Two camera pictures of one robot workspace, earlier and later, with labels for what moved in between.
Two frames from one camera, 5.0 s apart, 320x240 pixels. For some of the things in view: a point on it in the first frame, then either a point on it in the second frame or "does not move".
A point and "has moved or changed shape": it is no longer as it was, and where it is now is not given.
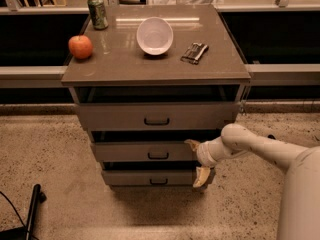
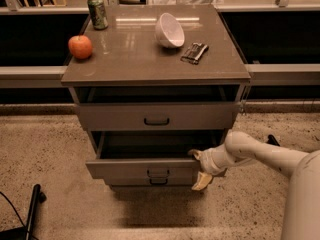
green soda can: x=98 y=12 does not move
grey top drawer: x=159 y=116 does not move
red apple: x=80 y=46 does not move
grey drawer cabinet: x=146 y=77 does not move
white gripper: x=203 y=156 -> x=207 y=163
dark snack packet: x=194 y=53 does not move
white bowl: x=154 y=35 -> x=169 y=31
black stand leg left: x=26 y=233 does not move
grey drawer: x=145 y=151 has moved or changed shape
